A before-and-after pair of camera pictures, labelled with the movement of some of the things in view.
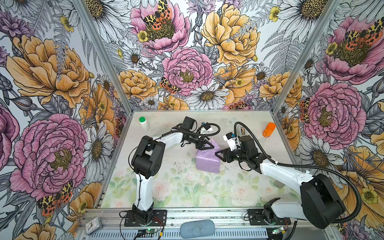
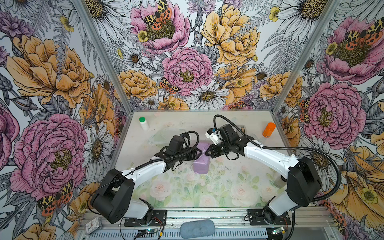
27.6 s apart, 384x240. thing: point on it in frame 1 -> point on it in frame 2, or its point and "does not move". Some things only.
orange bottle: [269, 129] does not move
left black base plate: [159, 219] does not move
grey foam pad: [197, 228] does not move
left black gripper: [199, 146] -> [193, 156]
